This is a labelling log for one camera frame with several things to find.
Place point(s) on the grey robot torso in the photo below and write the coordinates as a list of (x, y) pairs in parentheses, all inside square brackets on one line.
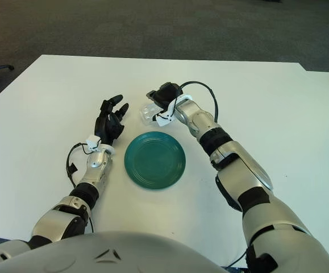
[(110, 256)]

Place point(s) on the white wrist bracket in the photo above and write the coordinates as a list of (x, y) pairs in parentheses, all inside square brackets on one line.
[(164, 120), (93, 141)]

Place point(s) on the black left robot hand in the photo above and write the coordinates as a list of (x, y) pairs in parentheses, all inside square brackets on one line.
[(106, 128)]

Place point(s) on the green round plate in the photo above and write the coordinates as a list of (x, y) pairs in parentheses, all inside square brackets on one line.
[(154, 160)]

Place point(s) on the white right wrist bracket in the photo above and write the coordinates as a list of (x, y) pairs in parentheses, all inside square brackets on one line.
[(164, 120)]

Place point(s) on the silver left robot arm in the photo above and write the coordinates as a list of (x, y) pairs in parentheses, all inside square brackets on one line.
[(93, 176)]

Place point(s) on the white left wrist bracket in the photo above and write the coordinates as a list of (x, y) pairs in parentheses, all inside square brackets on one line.
[(93, 141)]

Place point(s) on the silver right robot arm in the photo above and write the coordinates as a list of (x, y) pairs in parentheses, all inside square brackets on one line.
[(246, 176)]

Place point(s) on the clear plastic bottle blue cap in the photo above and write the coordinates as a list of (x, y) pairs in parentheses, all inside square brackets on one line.
[(148, 113)]

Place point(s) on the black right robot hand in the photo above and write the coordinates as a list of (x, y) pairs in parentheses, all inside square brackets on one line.
[(167, 94)]

